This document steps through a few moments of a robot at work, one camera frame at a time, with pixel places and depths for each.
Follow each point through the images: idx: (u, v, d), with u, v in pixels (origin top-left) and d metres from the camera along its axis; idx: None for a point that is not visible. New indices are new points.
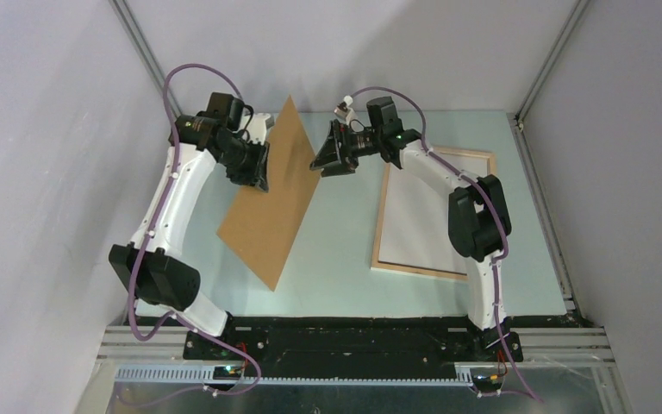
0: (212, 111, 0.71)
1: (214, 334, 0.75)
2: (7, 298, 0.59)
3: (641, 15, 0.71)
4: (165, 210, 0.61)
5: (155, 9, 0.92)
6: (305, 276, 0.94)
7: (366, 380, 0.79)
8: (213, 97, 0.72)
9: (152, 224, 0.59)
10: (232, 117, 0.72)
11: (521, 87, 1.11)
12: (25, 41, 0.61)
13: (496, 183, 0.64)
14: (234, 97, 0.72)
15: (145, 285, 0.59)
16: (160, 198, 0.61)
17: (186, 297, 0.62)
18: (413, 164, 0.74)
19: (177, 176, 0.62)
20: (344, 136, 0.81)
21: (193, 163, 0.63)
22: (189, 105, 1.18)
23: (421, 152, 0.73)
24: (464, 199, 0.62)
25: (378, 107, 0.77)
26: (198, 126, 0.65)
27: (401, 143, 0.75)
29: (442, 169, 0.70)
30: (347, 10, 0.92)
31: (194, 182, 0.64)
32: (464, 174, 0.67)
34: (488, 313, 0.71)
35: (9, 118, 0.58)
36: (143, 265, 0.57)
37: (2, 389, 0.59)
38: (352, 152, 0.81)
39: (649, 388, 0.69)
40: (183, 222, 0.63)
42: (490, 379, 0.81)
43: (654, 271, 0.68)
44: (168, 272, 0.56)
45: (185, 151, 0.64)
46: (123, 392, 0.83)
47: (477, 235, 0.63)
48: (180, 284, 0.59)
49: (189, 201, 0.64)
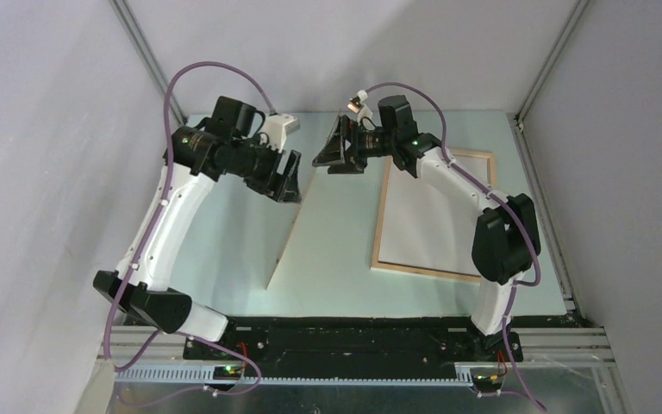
0: (217, 120, 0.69)
1: (214, 339, 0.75)
2: (7, 298, 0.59)
3: (640, 17, 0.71)
4: (152, 241, 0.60)
5: (155, 9, 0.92)
6: (305, 277, 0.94)
7: (365, 380, 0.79)
8: (221, 103, 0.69)
9: (135, 255, 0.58)
10: (239, 127, 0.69)
11: (521, 87, 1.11)
12: (25, 41, 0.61)
13: (527, 203, 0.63)
14: (243, 104, 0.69)
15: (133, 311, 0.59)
16: (147, 227, 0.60)
17: (172, 323, 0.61)
18: (430, 173, 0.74)
19: (167, 203, 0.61)
20: (354, 134, 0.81)
21: (185, 189, 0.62)
22: (189, 104, 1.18)
23: (440, 162, 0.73)
24: (496, 224, 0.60)
25: (392, 109, 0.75)
26: (196, 144, 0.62)
27: (416, 152, 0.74)
29: (459, 180, 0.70)
30: (347, 9, 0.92)
31: (183, 210, 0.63)
32: (492, 192, 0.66)
34: (495, 323, 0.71)
35: (8, 117, 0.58)
36: (128, 293, 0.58)
37: (1, 389, 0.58)
38: (358, 152, 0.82)
39: (649, 387, 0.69)
40: (171, 252, 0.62)
42: (490, 379, 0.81)
43: (654, 272, 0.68)
44: (149, 305, 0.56)
45: (178, 174, 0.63)
46: (123, 392, 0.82)
47: (506, 259, 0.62)
48: (165, 311, 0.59)
49: (177, 229, 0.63)
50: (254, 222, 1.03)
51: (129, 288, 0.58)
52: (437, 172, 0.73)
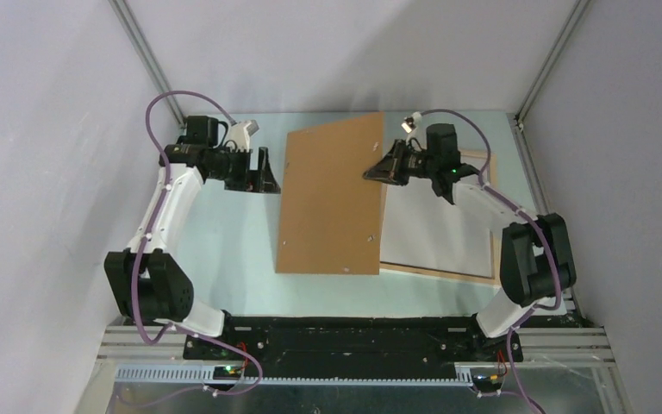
0: (192, 135, 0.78)
1: (214, 335, 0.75)
2: (9, 298, 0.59)
3: (640, 18, 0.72)
4: (161, 216, 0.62)
5: (154, 9, 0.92)
6: (305, 279, 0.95)
7: (365, 380, 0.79)
8: (191, 122, 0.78)
9: (148, 228, 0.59)
10: (210, 136, 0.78)
11: (520, 88, 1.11)
12: (24, 43, 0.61)
13: (558, 222, 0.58)
14: (209, 117, 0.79)
15: (144, 298, 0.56)
16: (153, 209, 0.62)
17: (183, 308, 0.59)
18: (465, 197, 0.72)
19: (171, 188, 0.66)
20: (399, 153, 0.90)
21: (184, 177, 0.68)
22: (190, 105, 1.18)
23: (477, 185, 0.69)
24: (519, 240, 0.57)
25: (437, 135, 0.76)
26: (187, 150, 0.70)
27: (452, 177, 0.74)
29: (485, 198, 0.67)
30: (347, 10, 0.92)
31: (184, 197, 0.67)
32: (521, 210, 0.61)
34: (502, 328, 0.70)
35: (9, 119, 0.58)
36: (143, 267, 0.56)
37: (3, 388, 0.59)
38: (400, 169, 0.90)
39: (650, 388, 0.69)
40: (176, 232, 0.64)
42: (490, 379, 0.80)
43: (655, 272, 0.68)
44: (168, 270, 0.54)
45: (176, 170, 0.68)
46: (123, 392, 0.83)
47: (532, 282, 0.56)
48: (176, 288, 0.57)
49: (180, 213, 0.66)
50: (255, 222, 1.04)
51: (145, 258, 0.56)
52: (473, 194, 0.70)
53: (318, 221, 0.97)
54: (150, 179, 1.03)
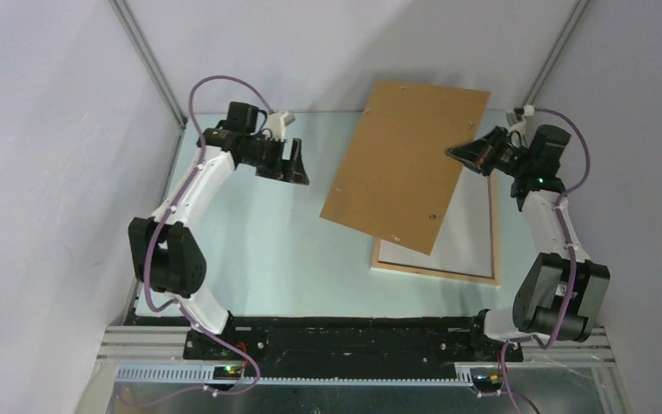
0: (231, 120, 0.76)
1: (214, 330, 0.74)
2: (8, 297, 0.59)
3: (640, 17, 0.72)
4: (188, 193, 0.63)
5: (155, 9, 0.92)
6: (305, 279, 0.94)
7: (365, 380, 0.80)
8: (233, 106, 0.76)
9: (174, 201, 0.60)
10: (249, 124, 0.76)
11: (520, 87, 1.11)
12: (25, 41, 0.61)
13: (601, 275, 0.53)
14: (250, 105, 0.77)
15: (155, 268, 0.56)
16: (184, 185, 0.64)
17: (193, 285, 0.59)
18: (532, 210, 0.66)
19: (202, 167, 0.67)
20: (495, 141, 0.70)
21: (218, 159, 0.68)
22: (189, 104, 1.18)
23: (549, 203, 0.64)
24: (549, 270, 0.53)
25: (546, 138, 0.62)
26: (224, 134, 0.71)
27: (533, 182, 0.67)
29: (551, 219, 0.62)
30: (348, 9, 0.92)
31: (215, 180, 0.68)
32: (573, 246, 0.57)
34: (498, 335, 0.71)
35: (9, 117, 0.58)
36: (163, 237, 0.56)
37: (3, 386, 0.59)
38: (490, 159, 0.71)
39: (650, 387, 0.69)
40: (200, 210, 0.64)
42: (490, 379, 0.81)
43: (655, 272, 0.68)
44: (185, 242, 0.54)
45: (211, 152, 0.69)
46: (123, 392, 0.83)
47: (539, 312, 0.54)
48: (190, 264, 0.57)
49: (207, 192, 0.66)
50: (255, 222, 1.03)
51: (165, 228, 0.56)
52: (542, 209, 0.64)
53: (382, 189, 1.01)
54: (149, 179, 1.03)
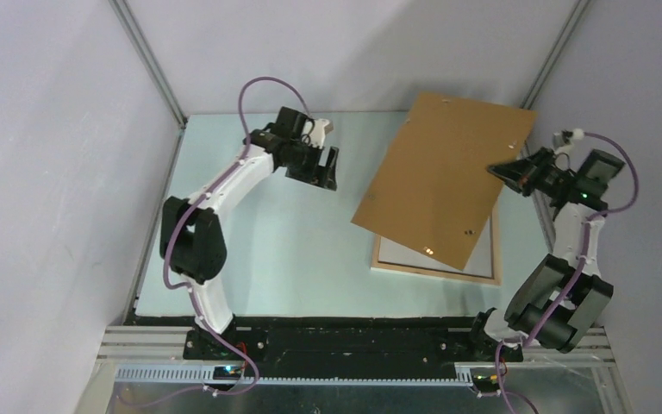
0: (279, 124, 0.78)
1: (216, 329, 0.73)
2: (8, 297, 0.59)
3: (640, 18, 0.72)
4: (225, 184, 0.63)
5: (154, 9, 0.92)
6: (305, 279, 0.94)
7: (365, 380, 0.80)
8: (283, 111, 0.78)
9: (210, 188, 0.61)
10: (295, 129, 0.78)
11: (520, 88, 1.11)
12: (25, 41, 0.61)
13: (602, 294, 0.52)
14: (299, 113, 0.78)
15: (179, 247, 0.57)
16: (223, 174, 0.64)
17: (209, 271, 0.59)
18: (565, 220, 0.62)
19: (244, 164, 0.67)
20: (540, 160, 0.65)
21: (259, 159, 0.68)
22: (189, 104, 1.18)
23: (583, 217, 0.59)
24: (549, 273, 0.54)
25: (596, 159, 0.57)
26: (271, 138, 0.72)
27: (574, 197, 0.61)
29: (575, 233, 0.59)
30: (348, 9, 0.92)
31: (252, 176, 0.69)
32: (585, 259, 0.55)
34: (496, 332, 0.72)
35: (9, 116, 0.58)
36: (191, 220, 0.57)
37: (3, 386, 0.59)
38: (532, 180, 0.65)
39: (650, 388, 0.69)
40: (231, 203, 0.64)
42: (490, 379, 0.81)
43: (655, 272, 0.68)
44: (209, 230, 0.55)
45: (254, 151, 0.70)
46: (123, 392, 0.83)
47: (526, 310, 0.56)
48: (209, 251, 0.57)
49: (241, 188, 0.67)
50: (255, 222, 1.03)
51: (195, 212, 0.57)
52: (571, 219, 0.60)
53: (418, 203, 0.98)
54: (148, 179, 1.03)
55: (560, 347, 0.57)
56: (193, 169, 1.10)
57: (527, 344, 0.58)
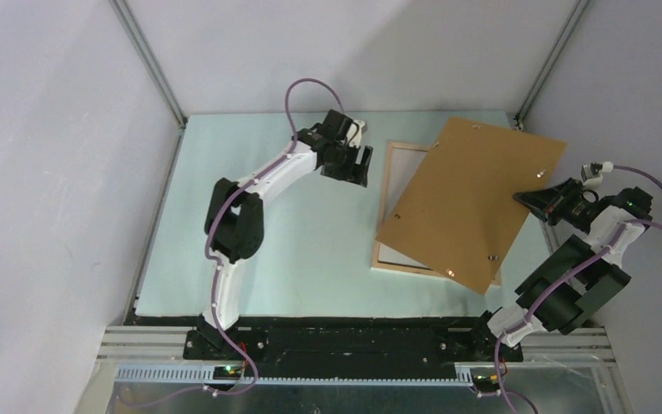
0: (326, 125, 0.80)
1: (221, 323, 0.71)
2: (9, 297, 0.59)
3: (640, 18, 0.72)
4: (271, 172, 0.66)
5: (154, 9, 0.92)
6: (305, 279, 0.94)
7: (365, 380, 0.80)
8: (330, 114, 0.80)
9: (259, 175, 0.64)
10: (340, 131, 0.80)
11: (519, 88, 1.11)
12: (26, 42, 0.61)
13: (618, 281, 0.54)
14: (345, 116, 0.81)
15: (223, 226, 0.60)
16: (271, 165, 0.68)
17: (246, 252, 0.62)
18: (603, 221, 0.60)
19: (290, 158, 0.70)
20: (568, 191, 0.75)
21: (305, 155, 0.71)
22: (189, 104, 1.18)
23: (622, 219, 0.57)
24: (566, 252, 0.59)
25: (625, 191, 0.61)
26: (316, 136, 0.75)
27: (620, 201, 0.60)
29: (608, 229, 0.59)
30: (348, 9, 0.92)
31: (295, 170, 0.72)
32: (608, 250, 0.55)
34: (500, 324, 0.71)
35: (9, 117, 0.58)
36: (238, 202, 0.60)
37: (3, 386, 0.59)
38: (558, 209, 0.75)
39: (650, 388, 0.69)
40: (275, 191, 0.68)
42: (490, 379, 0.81)
43: (654, 272, 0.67)
44: (254, 213, 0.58)
45: (302, 147, 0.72)
46: (123, 392, 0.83)
47: (539, 280, 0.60)
48: (249, 234, 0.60)
49: (285, 179, 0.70)
50: None
51: (242, 195, 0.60)
52: (608, 219, 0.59)
53: (435, 224, 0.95)
54: (148, 179, 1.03)
55: (562, 326, 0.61)
56: (192, 169, 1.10)
57: (527, 317, 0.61)
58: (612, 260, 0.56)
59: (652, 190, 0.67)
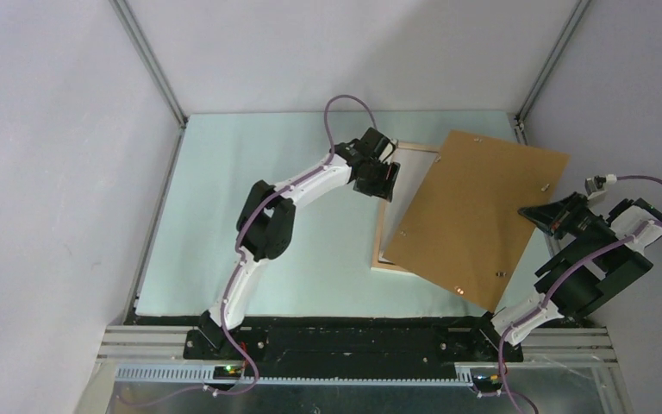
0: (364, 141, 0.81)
1: (226, 321, 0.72)
2: (9, 297, 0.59)
3: (641, 20, 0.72)
4: (307, 181, 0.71)
5: (155, 9, 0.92)
6: (305, 279, 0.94)
7: (366, 380, 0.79)
8: (369, 131, 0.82)
9: (295, 182, 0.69)
10: (376, 149, 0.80)
11: (520, 89, 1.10)
12: (26, 42, 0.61)
13: (637, 265, 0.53)
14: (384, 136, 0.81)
15: (256, 224, 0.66)
16: (308, 173, 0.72)
17: (271, 251, 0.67)
18: (625, 218, 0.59)
19: (327, 169, 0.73)
20: (573, 206, 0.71)
21: (340, 169, 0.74)
22: (189, 104, 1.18)
23: (646, 216, 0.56)
24: (591, 235, 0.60)
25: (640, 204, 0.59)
26: (352, 152, 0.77)
27: (639, 203, 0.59)
29: (630, 224, 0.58)
30: (349, 10, 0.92)
31: (330, 181, 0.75)
32: (629, 239, 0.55)
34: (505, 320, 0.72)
35: (9, 117, 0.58)
36: (271, 203, 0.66)
37: (3, 385, 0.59)
38: (565, 224, 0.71)
39: (651, 389, 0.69)
40: (308, 198, 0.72)
42: (490, 379, 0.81)
43: (656, 272, 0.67)
44: (283, 215, 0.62)
45: (337, 160, 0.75)
46: (123, 392, 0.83)
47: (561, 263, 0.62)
48: (275, 234, 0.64)
49: (319, 189, 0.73)
50: None
51: (276, 198, 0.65)
52: (630, 215, 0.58)
53: (444, 241, 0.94)
54: (148, 179, 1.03)
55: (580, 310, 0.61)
56: (193, 169, 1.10)
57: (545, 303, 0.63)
58: (635, 247, 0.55)
59: (658, 195, 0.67)
